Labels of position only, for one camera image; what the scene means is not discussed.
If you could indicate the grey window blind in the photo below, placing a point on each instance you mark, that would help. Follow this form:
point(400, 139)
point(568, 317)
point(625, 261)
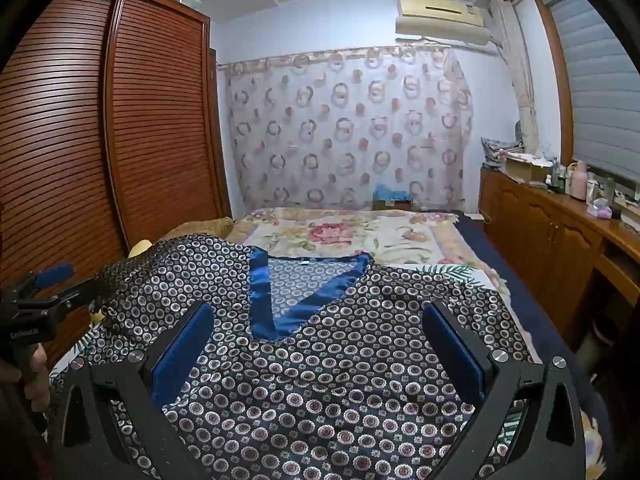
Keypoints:
point(600, 85)

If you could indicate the wooden sideboard cabinet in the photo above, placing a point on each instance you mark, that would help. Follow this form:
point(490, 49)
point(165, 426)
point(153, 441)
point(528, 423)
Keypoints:
point(540, 225)

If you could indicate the purple tissue box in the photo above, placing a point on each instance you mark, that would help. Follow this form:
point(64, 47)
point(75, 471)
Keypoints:
point(600, 207)

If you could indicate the person's left hand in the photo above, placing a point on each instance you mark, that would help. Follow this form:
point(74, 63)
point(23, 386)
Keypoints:
point(35, 375)

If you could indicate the pink thermos bottle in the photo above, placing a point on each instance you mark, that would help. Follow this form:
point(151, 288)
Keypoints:
point(580, 180)

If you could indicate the beige drape curtain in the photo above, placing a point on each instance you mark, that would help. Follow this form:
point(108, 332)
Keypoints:
point(520, 70)

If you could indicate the yellow plush toy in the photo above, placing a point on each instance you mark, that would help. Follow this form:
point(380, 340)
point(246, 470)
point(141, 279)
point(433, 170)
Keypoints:
point(140, 248)

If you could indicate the open cardboard box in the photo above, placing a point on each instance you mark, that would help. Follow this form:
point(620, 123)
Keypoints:
point(522, 167)

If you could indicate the navy bed sheet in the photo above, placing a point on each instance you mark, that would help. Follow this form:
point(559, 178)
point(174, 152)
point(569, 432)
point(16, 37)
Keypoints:
point(550, 340)

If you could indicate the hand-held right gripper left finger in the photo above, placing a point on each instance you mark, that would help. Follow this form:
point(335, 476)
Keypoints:
point(182, 355)

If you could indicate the palm leaf print sheet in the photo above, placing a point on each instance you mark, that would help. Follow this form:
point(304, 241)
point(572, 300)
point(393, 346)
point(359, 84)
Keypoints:
point(475, 275)

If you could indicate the grey bin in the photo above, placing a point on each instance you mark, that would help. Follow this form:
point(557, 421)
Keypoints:
point(600, 335)

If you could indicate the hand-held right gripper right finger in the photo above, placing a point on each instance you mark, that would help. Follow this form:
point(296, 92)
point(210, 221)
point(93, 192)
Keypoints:
point(457, 355)

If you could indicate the blue cloth bundle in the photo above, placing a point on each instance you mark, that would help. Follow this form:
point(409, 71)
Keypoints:
point(392, 194)

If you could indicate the wooden louvred wardrobe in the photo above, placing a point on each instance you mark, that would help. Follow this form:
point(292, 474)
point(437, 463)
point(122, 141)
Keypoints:
point(150, 110)

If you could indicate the green bottle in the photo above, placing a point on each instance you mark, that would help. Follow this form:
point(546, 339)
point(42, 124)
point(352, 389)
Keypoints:
point(609, 189)

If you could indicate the small brown box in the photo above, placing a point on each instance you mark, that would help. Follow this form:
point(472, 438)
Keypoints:
point(392, 206)

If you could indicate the floral blanket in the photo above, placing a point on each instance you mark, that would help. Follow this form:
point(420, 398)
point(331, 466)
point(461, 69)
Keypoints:
point(325, 235)

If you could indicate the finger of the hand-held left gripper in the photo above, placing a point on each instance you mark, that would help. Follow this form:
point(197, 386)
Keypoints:
point(82, 292)
point(55, 272)

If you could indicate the cream wall air conditioner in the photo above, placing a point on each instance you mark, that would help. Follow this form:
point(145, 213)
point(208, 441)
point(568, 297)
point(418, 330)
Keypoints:
point(440, 25)

